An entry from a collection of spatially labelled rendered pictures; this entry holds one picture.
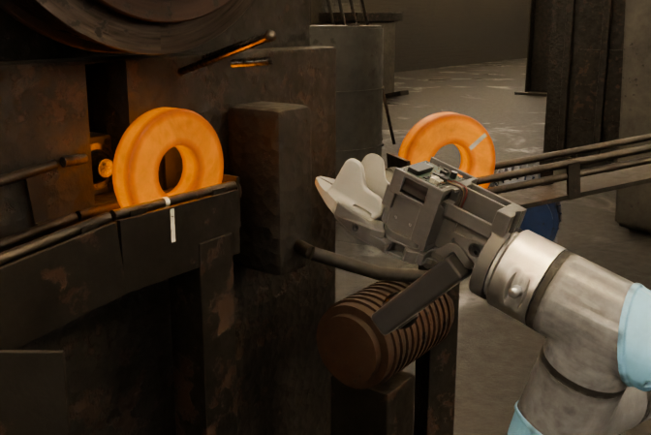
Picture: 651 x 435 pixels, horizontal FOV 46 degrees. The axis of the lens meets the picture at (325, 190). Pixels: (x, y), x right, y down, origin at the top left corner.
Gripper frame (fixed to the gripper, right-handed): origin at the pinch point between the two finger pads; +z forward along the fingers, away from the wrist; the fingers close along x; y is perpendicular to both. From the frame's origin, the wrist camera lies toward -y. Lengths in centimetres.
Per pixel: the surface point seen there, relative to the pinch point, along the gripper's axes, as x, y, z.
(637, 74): -273, -17, 35
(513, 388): -109, -77, -3
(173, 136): -0.4, -3.6, 22.9
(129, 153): 5.8, -5.0, 23.1
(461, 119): -41.0, 1.1, 5.6
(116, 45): 9.2, 7.7, 23.9
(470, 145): -42.4, -2.5, 3.4
